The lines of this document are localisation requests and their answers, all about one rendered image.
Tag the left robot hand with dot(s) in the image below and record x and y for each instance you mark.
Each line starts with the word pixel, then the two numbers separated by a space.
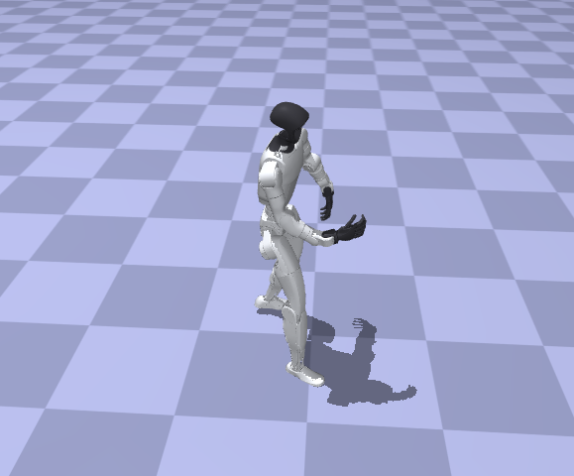
pixel 329 202

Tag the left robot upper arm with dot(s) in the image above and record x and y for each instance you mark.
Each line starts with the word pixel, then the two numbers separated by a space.
pixel 310 161

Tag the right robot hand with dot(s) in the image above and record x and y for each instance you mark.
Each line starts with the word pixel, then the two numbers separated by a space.
pixel 347 232

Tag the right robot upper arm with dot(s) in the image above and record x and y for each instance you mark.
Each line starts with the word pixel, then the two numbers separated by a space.
pixel 270 179

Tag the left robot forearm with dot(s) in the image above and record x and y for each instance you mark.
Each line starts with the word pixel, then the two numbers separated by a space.
pixel 321 177

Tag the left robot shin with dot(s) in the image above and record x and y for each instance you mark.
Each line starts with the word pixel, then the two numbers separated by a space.
pixel 274 287

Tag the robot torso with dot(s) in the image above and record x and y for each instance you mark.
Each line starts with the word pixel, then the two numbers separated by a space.
pixel 290 164

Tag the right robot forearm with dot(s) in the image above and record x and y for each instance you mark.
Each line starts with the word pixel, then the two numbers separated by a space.
pixel 305 232

